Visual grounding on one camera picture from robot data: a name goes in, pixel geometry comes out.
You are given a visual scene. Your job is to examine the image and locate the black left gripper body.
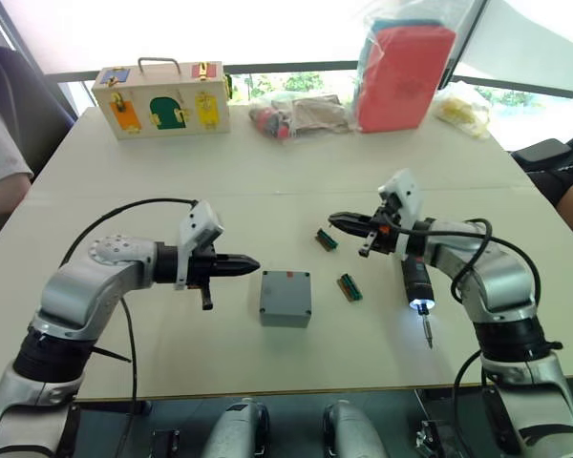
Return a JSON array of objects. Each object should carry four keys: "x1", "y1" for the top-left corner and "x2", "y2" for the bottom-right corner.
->
[{"x1": 185, "y1": 241, "x2": 218, "y2": 312}]

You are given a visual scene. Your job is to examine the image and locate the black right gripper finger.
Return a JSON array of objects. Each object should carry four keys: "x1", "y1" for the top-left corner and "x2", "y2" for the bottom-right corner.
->
[
  {"x1": 328, "y1": 211, "x2": 372, "y2": 226},
  {"x1": 331, "y1": 220, "x2": 375, "y2": 239}
]

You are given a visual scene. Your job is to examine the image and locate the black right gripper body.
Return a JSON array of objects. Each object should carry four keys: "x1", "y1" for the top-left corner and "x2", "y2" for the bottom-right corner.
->
[{"x1": 358, "y1": 199, "x2": 398, "y2": 258}]

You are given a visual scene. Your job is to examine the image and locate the black electric screwdriver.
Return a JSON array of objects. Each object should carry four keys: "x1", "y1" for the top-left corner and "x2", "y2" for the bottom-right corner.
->
[{"x1": 400, "y1": 254, "x2": 436, "y2": 352}]

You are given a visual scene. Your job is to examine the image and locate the grey plastic junction box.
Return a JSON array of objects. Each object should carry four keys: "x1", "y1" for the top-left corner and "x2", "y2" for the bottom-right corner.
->
[{"x1": 259, "y1": 304, "x2": 312, "y2": 329}]

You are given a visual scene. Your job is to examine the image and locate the wooden lock box coloured doors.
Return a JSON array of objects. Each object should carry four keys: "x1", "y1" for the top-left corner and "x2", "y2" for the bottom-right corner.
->
[{"x1": 91, "y1": 57, "x2": 233, "y2": 141}]

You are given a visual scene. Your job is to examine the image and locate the green terminal block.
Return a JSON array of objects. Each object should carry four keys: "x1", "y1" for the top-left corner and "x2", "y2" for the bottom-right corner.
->
[
  {"x1": 335, "y1": 272, "x2": 364, "y2": 303},
  {"x1": 314, "y1": 227, "x2": 338, "y2": 252}
]

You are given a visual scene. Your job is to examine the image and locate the clear bag brown red items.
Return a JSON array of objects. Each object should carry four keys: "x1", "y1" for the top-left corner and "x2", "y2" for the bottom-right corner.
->
[{"x1": 246, "y1": 91, "x2": 360, "y2": 141}]

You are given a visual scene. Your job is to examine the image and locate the red foam block in bag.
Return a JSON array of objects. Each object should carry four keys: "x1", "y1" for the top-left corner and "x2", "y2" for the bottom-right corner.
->
[{"x1": 350, "y1": 14, "x2": 458, "y2": 135}]

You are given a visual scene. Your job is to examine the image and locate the clear bag yellow items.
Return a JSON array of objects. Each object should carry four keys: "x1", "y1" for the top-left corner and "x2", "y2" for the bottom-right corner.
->
[{"x1": 431, "y1": 80, "x2": 494, "y2": 141}]

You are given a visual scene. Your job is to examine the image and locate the silver rounded robot housing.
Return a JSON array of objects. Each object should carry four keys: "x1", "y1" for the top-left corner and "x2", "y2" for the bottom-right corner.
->
[
  {"x1": 321, "y1": 399, "x2": 389, "y2": 458},
  {"x1": 202, "y1": 397, "x2": 271, "y2": 458}
]

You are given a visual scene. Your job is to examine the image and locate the black office chair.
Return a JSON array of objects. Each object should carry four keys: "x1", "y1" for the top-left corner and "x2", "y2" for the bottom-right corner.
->
[{"x1": 510, "y1": 124, "x2": 573, "y2": 172}]

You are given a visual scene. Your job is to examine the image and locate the dark blue chair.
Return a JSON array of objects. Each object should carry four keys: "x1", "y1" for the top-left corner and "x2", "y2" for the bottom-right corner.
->
[{"x1": 0, "y1": 45, "x2": 74, "y2": 180}]

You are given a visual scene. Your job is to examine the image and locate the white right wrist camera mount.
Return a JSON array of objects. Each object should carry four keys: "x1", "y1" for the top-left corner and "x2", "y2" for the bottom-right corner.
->
[{"x1": 377, "y1": 167, "x2": 425, "y2": 261}]

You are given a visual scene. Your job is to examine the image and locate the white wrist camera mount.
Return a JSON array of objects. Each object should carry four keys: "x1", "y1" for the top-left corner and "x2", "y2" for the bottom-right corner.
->
[
  {"x1": 173, "y1": 199, "x2": 226, "y2": 291},
  {"x1": 377, "y1": 167, "x2": 425, "y2": 261}
]

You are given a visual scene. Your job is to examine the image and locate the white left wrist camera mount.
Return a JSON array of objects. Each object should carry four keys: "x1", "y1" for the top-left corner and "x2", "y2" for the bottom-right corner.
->
[{"x1": 173, "y1": 199, "x2": 226, "y2": 291}]

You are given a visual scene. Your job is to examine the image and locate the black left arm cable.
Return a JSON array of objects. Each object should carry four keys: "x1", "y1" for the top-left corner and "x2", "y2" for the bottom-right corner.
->
[{"x1": 59, "y1": 197, "x2": 200, "y2": 417}]

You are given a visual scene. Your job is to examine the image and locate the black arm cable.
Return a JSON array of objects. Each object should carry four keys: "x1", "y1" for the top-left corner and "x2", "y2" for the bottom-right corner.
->
[
  {"x1": 59, "y1": 197, "x2": 200, "y2": 417},
  {"x1": 386, "y1": 218, "x2": 542, "y2": 433}
]

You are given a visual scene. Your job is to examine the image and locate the black window rail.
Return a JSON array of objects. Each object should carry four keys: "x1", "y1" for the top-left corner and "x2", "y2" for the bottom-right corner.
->
[{"x1": 223, "y1": 60, "x2": 360, "y2": 76}]

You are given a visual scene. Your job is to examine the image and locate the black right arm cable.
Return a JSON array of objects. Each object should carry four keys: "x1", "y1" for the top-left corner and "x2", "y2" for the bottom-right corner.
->
[{"x1": 386, "y1": 218, "x2": 542, "y2": 433}]

